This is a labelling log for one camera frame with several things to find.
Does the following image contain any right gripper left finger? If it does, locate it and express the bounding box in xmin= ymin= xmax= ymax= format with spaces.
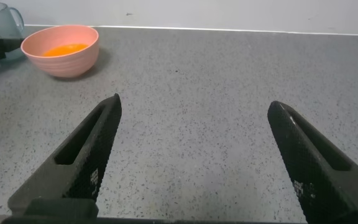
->
xmin=7 ymin=93 xmax=123 ymax=218

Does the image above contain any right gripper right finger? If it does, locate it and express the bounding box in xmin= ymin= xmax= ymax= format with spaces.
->
xmin=267 ymin=100 xmax=358 ymax=224

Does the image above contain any clear cup with orange liquid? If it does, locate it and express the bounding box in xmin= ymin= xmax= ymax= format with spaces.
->
xmin=0 ymin=2 xmax=25 ymax=62

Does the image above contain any pink bowl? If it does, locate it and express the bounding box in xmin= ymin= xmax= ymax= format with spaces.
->
xmin=20 ymin=24 xmax=100 ymax=78

